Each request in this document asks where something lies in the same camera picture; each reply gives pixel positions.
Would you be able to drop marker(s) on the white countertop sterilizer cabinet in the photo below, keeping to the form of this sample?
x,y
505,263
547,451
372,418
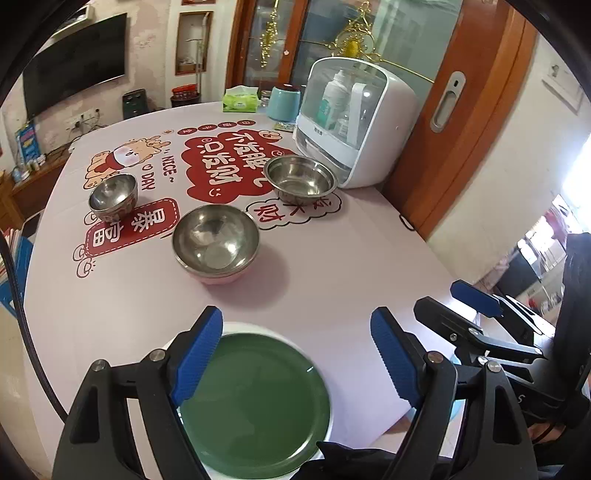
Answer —
x,y
392,129

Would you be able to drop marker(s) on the white wall switch panel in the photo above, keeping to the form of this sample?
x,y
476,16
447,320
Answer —
x,y
562,87

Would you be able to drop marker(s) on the stack of books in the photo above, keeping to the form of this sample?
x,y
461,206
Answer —
x,y
11,249

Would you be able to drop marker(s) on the wooden sliding door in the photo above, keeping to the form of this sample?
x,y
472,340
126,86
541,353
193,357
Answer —
x,y
485,115

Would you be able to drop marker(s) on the black wall television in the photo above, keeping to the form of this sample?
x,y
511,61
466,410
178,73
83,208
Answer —
x,y
74,64

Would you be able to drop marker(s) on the wide steel bowl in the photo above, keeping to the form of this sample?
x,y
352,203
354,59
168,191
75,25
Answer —
x,y
300,177

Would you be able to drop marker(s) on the blue plastic stool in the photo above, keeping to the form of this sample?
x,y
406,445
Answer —
x,y
14,290

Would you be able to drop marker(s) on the glass display cabinet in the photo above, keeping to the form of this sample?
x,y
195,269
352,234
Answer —
x,y
286,37

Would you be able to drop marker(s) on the wall power outlets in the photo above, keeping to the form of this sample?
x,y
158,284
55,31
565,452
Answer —
x,y
82,119

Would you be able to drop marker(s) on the wooden wall niche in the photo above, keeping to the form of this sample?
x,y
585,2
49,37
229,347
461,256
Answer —
x,y
194,41

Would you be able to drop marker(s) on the pink-bottomed steel bowl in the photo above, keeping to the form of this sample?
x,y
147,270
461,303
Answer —
x,y
214,240

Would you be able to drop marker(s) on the white paper plate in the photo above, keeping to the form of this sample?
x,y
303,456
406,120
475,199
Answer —
x,y
249,327

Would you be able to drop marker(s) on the green tissue pack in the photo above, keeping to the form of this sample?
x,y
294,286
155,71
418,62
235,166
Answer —
x,y
240,100

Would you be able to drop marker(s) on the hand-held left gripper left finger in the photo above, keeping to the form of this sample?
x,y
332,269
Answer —
x,y
198,355

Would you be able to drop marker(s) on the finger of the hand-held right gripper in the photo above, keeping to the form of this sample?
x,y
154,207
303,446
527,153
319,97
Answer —
x,y
475,297
443,318

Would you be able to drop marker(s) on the red cup rack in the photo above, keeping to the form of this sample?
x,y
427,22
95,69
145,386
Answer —
x,y
185,96

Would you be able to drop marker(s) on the gold ornament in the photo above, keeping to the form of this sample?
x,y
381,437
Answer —
x,y
353,46

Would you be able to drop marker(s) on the blue standing sign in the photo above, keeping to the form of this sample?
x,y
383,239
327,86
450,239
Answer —
x,y
27,142

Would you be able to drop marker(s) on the green plate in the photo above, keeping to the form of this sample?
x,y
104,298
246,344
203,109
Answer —
x,y
258,406

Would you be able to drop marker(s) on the small steel bowl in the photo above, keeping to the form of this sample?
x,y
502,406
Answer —
x,y
113,203

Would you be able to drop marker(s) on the light blue cup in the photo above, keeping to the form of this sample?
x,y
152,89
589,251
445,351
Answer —
x,y
284,105

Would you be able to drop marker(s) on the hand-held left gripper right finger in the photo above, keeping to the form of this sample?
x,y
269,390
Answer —
x,y
392,355

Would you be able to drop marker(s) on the wooden television cabinet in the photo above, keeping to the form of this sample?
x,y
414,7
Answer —
x,y
27,189

